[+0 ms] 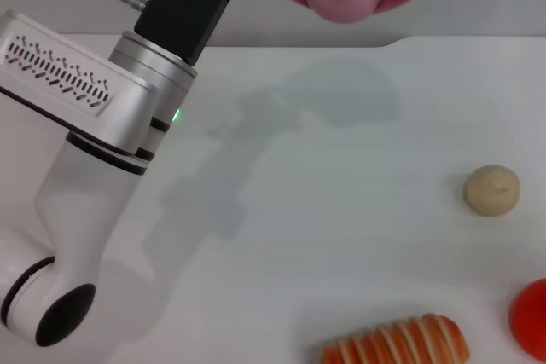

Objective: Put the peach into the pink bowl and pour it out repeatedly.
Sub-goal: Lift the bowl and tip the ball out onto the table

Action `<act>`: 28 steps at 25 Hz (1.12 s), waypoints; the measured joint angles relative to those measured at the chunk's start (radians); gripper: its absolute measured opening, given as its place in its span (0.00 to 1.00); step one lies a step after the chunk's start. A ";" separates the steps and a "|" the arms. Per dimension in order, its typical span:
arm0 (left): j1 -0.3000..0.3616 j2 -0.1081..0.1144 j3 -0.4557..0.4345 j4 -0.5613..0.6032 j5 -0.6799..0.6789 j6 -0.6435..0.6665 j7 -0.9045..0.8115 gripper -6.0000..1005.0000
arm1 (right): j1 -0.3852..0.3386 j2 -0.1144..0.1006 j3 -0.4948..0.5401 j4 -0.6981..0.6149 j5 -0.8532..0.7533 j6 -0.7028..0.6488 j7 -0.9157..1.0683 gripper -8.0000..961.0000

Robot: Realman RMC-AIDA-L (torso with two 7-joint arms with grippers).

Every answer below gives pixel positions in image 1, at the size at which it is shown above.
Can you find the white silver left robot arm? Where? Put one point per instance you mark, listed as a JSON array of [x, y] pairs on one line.
[[85, 125]]

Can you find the orange striped toy bread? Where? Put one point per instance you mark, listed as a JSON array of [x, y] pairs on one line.
[[396, 342]]

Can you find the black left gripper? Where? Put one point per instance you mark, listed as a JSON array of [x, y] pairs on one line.
[[192, 1]]

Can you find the beige round toy bun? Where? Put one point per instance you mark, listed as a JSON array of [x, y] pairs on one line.
[[490, 191]]

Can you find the red toy tomato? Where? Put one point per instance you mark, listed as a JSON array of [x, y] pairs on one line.
[[531, 317]]

